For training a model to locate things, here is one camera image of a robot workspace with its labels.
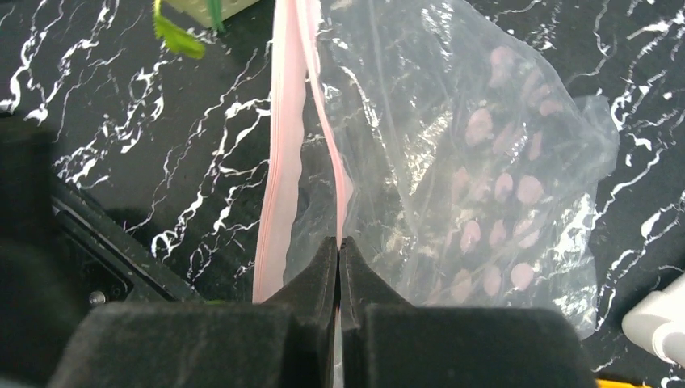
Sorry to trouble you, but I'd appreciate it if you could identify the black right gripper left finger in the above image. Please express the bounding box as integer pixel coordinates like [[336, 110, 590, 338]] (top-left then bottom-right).
[[49, 238, 338, 387]]

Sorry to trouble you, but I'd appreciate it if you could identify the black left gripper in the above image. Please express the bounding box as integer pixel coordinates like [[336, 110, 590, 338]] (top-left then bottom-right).
[[1, 115, 199, 386]]

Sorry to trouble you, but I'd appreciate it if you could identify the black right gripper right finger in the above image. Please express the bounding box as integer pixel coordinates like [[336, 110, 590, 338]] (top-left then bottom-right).
[[338, 238, 596, 387]]

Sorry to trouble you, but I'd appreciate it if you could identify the clear zip top bag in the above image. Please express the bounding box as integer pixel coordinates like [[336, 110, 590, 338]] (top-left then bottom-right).
[[252, 1, 620, 338]]

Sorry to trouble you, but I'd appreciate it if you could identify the green lettuce leaf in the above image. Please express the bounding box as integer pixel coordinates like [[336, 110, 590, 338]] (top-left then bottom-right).
[[153, 0, 205, 59]]

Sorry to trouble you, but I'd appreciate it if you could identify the cream perforated plastic basket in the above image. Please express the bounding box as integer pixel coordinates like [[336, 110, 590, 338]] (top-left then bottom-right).
[[166, 0, 258, 31]]

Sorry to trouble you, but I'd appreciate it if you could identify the green chives bunch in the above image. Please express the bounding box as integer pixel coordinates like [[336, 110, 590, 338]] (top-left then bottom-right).
[[207, 0, 225, 32]]

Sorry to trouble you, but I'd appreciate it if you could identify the white pipe frame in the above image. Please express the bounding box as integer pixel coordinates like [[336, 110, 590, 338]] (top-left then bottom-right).
[[621, 276, 684, 366]]

